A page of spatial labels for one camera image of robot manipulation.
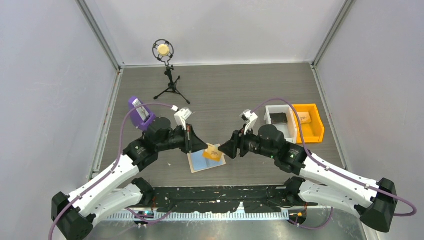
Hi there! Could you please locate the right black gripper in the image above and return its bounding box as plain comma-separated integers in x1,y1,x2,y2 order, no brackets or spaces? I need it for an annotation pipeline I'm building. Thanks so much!
218,123,277,160

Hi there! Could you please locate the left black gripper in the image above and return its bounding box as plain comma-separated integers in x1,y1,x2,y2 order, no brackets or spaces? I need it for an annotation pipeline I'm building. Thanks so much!
156,123,208,154

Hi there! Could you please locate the beige leather card holder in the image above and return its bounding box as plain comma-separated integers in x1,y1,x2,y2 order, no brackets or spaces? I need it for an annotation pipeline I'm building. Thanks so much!
187,150,226,174

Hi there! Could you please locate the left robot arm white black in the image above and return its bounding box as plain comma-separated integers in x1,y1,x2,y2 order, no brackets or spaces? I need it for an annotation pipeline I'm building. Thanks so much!
51,117,208,240

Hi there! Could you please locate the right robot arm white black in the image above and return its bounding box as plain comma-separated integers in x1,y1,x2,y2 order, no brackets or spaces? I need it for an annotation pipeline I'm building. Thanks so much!
218,124,398,233

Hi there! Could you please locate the black block in white bin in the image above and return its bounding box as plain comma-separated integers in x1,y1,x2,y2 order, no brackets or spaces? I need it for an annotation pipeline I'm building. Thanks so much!
269,112,288,125

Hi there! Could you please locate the purple metronome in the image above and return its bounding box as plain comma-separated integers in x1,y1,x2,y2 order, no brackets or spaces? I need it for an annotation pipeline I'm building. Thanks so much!
128,96,156,131

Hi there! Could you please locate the white plastic bin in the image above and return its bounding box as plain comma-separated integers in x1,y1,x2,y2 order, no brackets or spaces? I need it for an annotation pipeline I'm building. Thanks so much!
264,105,298,144

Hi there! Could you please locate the orange plastic bin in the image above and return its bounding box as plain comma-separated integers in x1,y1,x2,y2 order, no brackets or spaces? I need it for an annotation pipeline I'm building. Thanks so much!
293,103,325,144

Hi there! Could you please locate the black microphone on tripod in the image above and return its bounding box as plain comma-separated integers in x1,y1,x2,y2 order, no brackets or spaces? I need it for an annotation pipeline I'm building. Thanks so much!
152,39,191,105

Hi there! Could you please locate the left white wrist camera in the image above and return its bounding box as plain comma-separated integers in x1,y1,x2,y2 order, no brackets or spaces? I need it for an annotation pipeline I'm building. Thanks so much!
171,105,193,131

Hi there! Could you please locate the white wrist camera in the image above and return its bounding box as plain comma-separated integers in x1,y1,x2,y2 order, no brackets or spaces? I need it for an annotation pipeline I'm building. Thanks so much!
171,105,193,131
240,109,258,135

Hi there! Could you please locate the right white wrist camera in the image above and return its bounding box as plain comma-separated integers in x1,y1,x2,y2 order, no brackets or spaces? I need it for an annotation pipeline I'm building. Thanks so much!
240,109,258,135

